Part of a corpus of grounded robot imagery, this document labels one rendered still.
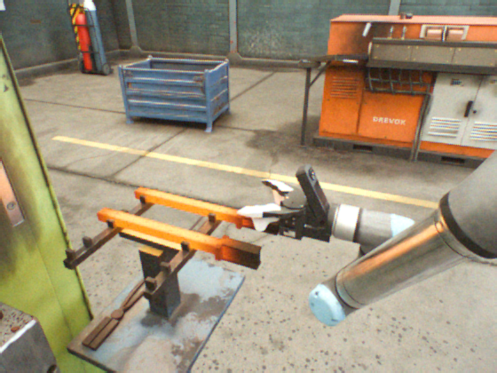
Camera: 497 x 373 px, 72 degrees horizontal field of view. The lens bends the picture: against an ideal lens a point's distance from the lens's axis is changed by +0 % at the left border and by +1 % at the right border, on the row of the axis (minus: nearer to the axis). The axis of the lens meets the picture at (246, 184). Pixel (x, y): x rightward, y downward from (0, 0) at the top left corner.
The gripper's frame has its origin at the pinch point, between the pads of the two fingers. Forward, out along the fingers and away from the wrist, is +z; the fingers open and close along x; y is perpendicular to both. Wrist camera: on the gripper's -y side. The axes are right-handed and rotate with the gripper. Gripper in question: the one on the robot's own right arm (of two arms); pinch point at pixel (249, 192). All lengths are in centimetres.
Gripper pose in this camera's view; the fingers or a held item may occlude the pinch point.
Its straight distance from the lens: 79.5
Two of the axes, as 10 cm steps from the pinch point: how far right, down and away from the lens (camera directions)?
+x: 3.9, -4.5, 8.0
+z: -9.2, -2.0, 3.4
